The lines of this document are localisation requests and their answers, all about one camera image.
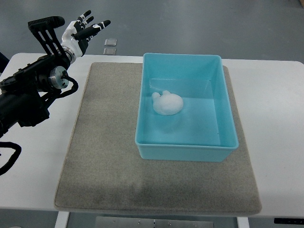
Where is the metal table base plate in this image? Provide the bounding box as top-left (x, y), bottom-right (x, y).
top-left (95, 216), bottom-right (214, 228)

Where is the white bunny toy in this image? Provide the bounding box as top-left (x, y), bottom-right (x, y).
top-left (152, 90), bottom-right (184, 116)

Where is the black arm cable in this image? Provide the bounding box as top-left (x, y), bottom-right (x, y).
top-left (0, 142), bottom-right (22, 176)

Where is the black table control panel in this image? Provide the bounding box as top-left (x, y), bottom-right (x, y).
top-left (274, 218), bottom-right (304, 225)

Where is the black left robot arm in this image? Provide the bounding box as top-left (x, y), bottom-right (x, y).
top-left (0, 16), bottom-right (78, 135)

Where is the grey felt mat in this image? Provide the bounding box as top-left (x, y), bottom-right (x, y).
top-left (54, 63), bottom-right (262, 216)

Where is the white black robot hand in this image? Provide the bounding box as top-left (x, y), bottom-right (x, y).
top-left (61, 10), bottom-right (111, 63)

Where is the blue plastic box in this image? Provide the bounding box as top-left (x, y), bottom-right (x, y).
top-left (135, 53), bottom-right (239, 162)

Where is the person in dark clothes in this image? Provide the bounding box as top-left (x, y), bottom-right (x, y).
top-left (0, 52), bottom-right (9, 74)

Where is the lower metal floor plate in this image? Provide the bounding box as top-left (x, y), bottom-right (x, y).
top-left (104, 47), bottom-right (116, 56)

